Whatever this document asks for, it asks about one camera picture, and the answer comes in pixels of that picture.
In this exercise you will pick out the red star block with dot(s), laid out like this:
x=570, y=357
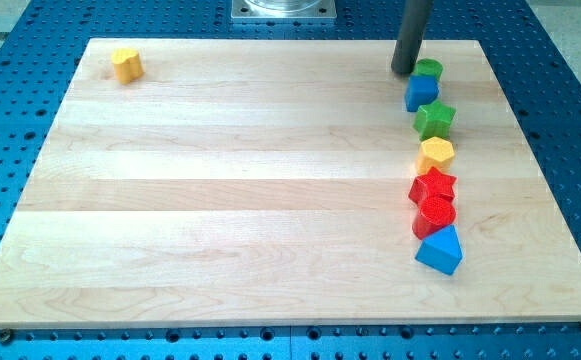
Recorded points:
x=434, y=183

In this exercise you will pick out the yellow hexagon block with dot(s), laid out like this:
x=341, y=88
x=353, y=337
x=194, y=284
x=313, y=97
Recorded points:
x=434, y=152

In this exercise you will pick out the green star block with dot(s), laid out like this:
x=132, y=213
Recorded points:
x=434, y=120

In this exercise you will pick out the light wooden board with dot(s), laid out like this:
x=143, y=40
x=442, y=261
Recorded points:
x=265, y=182

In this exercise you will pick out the red cylinder block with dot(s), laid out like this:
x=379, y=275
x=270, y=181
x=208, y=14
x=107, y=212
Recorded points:
x=434, y=213

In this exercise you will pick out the blue cube block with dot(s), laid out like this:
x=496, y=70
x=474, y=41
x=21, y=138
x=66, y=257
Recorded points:
x=421, y=90

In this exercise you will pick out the blue triangle block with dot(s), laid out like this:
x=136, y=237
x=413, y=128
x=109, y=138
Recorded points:
x=441, y=250

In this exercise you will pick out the green cylinder block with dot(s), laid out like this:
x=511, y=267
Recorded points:
x=428, y=67

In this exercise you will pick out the yellow heart block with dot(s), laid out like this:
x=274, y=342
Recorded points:
x=127, y=65

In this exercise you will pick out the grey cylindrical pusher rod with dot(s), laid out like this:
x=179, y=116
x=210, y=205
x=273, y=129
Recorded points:
x=411, y=32

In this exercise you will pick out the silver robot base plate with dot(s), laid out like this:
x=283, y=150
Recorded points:
x=283, y=9

